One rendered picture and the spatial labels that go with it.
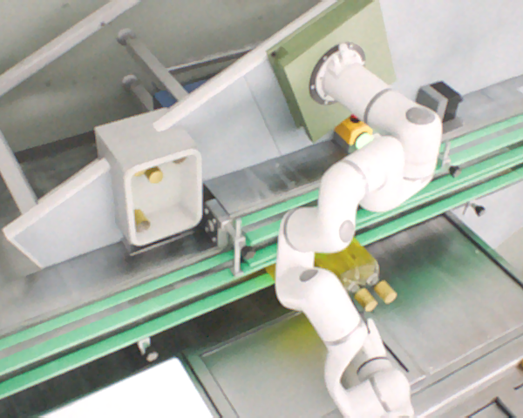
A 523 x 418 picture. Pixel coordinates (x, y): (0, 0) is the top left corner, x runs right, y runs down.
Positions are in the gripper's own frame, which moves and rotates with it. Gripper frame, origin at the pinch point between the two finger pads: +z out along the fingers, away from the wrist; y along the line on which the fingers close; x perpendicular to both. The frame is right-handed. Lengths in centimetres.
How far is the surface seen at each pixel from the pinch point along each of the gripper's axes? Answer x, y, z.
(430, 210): -36.4, -2.5, 30.8
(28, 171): 69, -15, 85
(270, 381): 19.1, -12.7, -5.2
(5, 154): 70, 16, 53
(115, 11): 39, 33, 88
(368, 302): -4.9, 2.0, 0.7
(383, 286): -10.3, 1.8, 4.5
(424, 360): -20.0, -15.6, -6.6
